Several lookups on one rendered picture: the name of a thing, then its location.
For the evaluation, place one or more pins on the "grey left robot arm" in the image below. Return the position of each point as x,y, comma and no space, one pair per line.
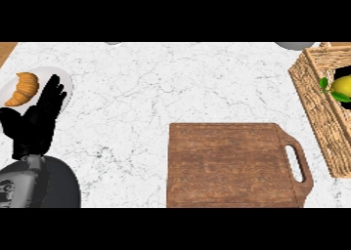
19,185

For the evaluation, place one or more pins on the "golden croissant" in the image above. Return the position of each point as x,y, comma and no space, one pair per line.
25,89

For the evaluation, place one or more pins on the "brown wooden cutting board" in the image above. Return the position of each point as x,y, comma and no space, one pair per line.
231,166

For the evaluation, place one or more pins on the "wicker basket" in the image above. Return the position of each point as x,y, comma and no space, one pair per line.
322,130

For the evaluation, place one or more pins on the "white oval plate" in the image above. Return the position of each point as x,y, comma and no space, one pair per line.
6,114

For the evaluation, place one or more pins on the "yellow lemon with green leaves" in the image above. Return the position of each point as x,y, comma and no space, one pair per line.
348,85

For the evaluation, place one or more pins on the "grey round object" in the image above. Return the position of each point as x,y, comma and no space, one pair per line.
294,45

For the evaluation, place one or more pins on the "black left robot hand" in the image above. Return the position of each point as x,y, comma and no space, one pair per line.
34,130

